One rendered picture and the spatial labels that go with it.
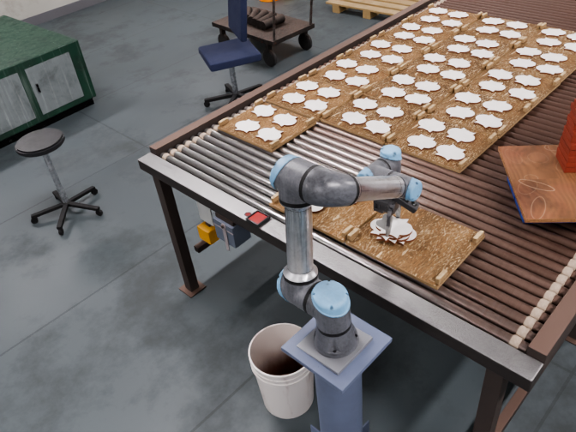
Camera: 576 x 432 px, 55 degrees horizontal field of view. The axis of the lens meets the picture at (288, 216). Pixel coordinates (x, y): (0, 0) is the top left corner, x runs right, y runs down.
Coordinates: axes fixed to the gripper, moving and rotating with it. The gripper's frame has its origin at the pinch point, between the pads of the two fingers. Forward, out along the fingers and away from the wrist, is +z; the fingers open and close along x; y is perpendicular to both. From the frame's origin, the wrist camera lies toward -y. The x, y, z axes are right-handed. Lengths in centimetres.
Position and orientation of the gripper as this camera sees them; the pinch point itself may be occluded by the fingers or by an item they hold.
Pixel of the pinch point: (393, 226)
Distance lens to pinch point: 219.4
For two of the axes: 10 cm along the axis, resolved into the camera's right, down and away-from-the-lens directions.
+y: -8.7, -2.4, 4.3
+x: -4.8, 5.8, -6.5
